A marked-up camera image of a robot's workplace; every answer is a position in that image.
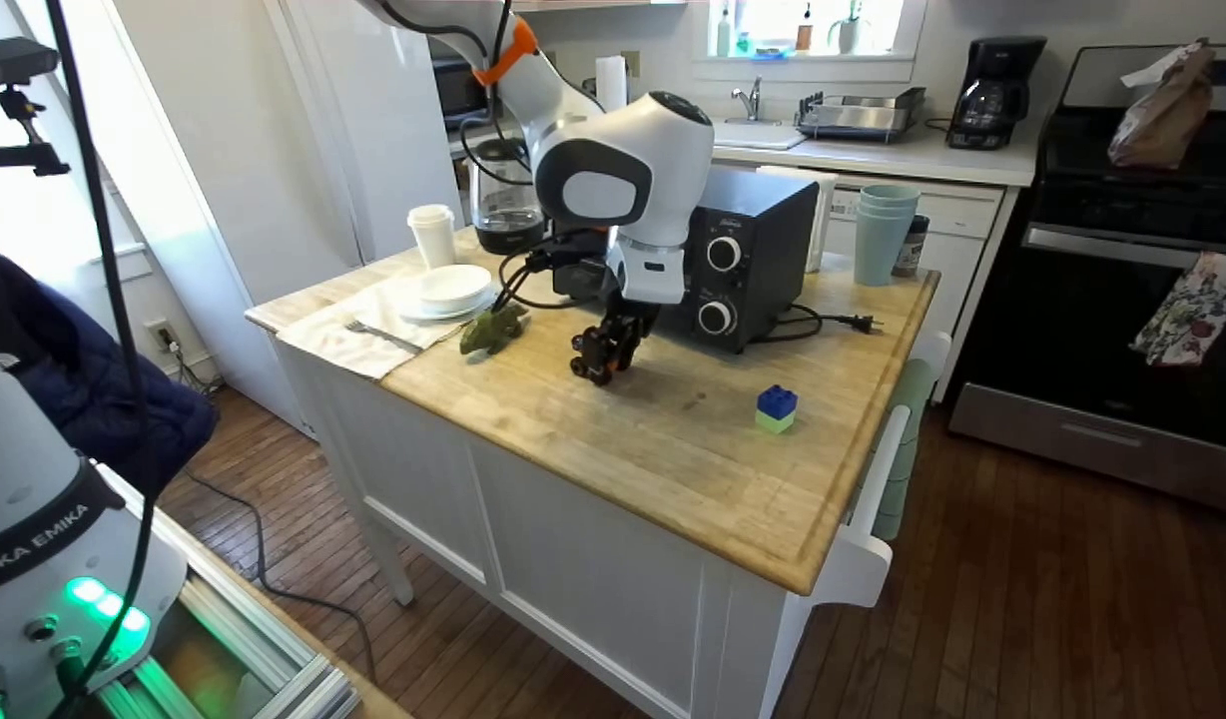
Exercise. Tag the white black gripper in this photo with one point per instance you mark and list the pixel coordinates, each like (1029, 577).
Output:
(628, 263)

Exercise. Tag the small toy monster truck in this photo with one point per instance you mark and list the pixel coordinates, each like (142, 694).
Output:
(591, 351)

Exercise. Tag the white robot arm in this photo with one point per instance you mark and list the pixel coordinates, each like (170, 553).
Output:
(637, 175)

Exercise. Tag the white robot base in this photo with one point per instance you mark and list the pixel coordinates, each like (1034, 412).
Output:
(73, 593)

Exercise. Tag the green plush toy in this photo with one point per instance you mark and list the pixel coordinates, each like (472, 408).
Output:
(491, 333)

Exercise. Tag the blue green toy block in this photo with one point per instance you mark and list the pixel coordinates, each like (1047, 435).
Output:
(775, 408)

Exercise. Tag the black toaster oven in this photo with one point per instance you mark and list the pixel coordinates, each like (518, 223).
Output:
(747, 245)

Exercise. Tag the white kitchen island cart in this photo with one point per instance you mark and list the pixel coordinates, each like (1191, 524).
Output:
(644, 530)

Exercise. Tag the white stacked plates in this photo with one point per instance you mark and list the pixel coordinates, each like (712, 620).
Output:
(442, 295)

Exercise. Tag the glass electric kettle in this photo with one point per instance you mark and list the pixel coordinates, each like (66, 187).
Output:
(499, 198)

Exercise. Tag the white paper cup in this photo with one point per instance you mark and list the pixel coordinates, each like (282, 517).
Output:
(434, 235)

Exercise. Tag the paper towel roll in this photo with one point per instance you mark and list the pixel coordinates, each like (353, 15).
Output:
(611, 80)

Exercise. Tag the kitchen sink faucet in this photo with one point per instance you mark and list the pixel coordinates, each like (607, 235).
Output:
(747, 102)

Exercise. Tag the white cloth mat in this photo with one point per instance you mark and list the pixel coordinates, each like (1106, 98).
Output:
(391, 321)

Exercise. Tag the metal fork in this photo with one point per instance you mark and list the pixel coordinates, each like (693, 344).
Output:
(388, 336)

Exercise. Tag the stacked teal plastic cups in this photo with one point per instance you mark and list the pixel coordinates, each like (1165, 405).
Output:
(878, 224)

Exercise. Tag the silver flat grill appliance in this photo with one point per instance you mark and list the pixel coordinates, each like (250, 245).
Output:
(858, 119)

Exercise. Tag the black stove oven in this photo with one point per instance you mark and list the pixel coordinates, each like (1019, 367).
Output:
(1054, 353)

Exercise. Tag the black coffee maker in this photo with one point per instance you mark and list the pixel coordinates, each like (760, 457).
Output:
(994, 91)

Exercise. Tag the floral dish towel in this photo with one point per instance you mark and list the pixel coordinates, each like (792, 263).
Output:
(1189, 321)

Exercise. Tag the dark blue jacket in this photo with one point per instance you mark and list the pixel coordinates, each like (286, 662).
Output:
(106, 405)

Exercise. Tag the aluminium frame rail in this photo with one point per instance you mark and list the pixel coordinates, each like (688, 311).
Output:
(223, 654)

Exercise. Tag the black camera on stand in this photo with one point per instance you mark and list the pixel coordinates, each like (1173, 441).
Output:
(21, 62)

